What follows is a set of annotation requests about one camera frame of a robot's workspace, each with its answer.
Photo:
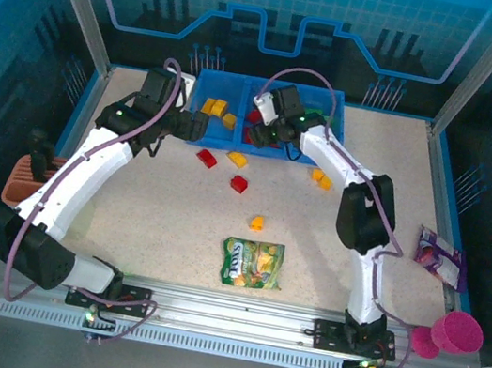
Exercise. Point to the red lego brick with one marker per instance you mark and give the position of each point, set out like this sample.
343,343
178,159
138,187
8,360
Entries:
206,158
239,184
253,116
248,136

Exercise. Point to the green lego brick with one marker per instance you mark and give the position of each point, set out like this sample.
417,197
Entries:
314,108

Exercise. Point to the yellow curved lego brick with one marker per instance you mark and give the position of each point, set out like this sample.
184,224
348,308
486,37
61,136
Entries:
237,158

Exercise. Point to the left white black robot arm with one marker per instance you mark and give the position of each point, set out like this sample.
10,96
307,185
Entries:
80,178

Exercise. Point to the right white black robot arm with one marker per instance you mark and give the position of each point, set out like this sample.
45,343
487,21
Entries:
362,281

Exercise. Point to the blue three-compartment plastic bin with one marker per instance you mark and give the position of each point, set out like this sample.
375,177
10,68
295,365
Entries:
224,89

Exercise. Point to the green candy bag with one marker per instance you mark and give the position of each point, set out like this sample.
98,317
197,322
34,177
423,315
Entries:
251,261

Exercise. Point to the black tool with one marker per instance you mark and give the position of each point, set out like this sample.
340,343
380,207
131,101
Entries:
40,159

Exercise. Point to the terracotta slotted holder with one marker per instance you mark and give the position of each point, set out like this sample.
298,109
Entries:
16,191

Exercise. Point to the purple snack bag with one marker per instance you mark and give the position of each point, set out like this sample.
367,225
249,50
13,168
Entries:
440,258

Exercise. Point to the small magenta round sponge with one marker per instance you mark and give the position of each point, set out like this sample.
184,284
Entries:
424,346

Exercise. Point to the pink cup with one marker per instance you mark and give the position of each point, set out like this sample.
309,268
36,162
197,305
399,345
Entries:
460,331

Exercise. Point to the aluminium mounting rail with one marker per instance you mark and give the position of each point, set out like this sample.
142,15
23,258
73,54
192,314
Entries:
228,314

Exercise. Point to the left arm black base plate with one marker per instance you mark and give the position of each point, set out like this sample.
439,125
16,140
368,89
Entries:
135,300

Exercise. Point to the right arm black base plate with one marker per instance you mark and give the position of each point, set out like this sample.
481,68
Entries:
326,334

